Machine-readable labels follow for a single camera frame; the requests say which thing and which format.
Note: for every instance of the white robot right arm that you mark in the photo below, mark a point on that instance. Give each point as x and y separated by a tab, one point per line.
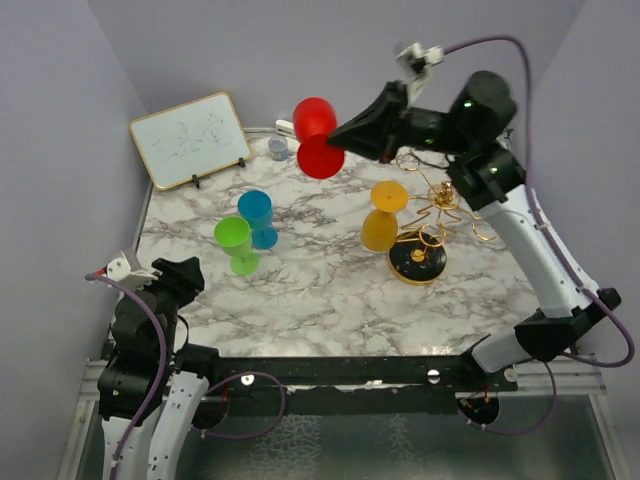
493	184

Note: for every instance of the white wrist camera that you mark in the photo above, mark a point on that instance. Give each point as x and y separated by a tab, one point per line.
417	63
126	269

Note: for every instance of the gold wire glass rack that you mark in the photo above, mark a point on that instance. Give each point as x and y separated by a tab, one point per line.
418	256

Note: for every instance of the red plastic wine glass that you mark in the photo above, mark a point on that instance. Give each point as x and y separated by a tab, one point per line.
314	119

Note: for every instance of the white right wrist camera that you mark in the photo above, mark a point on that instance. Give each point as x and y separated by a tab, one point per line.
417	63

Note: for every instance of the blue plastic wine glass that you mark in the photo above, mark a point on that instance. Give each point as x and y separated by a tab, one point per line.
256	208

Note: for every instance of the small framed whiteboard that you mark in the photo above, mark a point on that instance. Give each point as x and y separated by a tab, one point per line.
191	140

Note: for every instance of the orange plastic wine glass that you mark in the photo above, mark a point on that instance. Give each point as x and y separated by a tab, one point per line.
380	227

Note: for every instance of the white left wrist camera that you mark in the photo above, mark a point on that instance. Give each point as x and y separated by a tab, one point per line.
126	269

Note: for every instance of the white whiteboard eraser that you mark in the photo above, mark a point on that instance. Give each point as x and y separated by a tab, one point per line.
284	128

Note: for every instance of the black metal base rail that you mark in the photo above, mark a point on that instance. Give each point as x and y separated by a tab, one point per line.
329	386

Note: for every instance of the green plastic wine glass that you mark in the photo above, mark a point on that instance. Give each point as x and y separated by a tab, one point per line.
234	236

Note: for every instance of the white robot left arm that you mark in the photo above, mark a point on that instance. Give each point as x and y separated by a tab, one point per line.
149	390

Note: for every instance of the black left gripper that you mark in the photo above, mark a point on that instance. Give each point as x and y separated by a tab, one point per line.
185	276

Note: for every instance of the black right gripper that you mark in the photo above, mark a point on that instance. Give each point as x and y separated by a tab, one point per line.
374	133

